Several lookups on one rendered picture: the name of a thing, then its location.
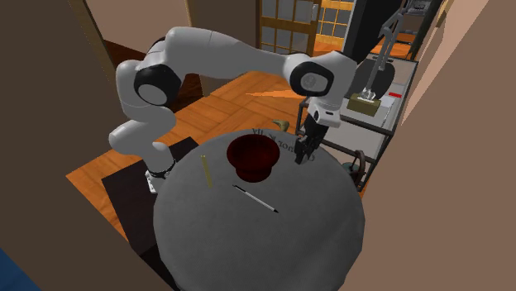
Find dark red bowl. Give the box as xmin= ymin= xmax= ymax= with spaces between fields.
xmin=226 ymin=135 xmax=281 ymax=184

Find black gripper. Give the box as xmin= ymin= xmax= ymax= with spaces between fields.
xmin=294 ymin=113 xmax=330 ymax=166

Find metal cart with white shelf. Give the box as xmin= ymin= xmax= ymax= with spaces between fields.
xmin=294 ymin=12 xmax=421 ymax=193

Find round grey table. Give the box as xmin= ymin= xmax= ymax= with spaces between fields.
xmin=152 ymin=127 xmax=367 ymax=291

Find yellow pencil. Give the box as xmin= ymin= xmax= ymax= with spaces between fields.
xmin=200 ymin=154 xmax=214 ymax=189

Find wooden door with glass panes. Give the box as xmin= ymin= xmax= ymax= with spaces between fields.
xmin=256 ymin=0 xmax=324 ymax=57

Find black and white pen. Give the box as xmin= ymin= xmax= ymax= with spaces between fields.
xmin=232 ymin=184 xmax=280 ymax=214

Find dark robot stand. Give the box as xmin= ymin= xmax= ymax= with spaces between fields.
xmin=100 ymin=136 xmax=201 ymax=291

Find yellow framed window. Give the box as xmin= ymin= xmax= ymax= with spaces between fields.
xmin=313 ymin=0 xmax=356 ymax=53

